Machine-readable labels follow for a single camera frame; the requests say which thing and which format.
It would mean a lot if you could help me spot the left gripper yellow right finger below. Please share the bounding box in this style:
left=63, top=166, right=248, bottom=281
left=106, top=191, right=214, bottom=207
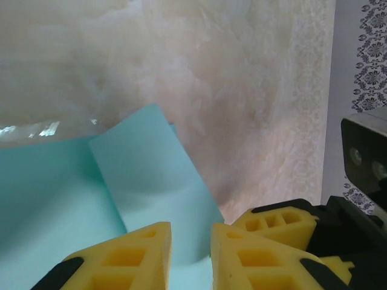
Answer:
left=210, top=222, right=350, bottom=290

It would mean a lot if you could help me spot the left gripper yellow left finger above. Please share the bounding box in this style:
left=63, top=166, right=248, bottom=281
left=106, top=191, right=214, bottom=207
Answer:
left=36, top=221, right=173, bottom=290

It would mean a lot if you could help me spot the light blue paper sheet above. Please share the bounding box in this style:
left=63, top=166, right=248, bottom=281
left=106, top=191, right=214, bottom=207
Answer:
left=0, top=103, right=226, bottom=290

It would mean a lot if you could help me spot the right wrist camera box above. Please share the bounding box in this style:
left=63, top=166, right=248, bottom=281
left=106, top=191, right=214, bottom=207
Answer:
left=340, top=108, right=387, bottom=216

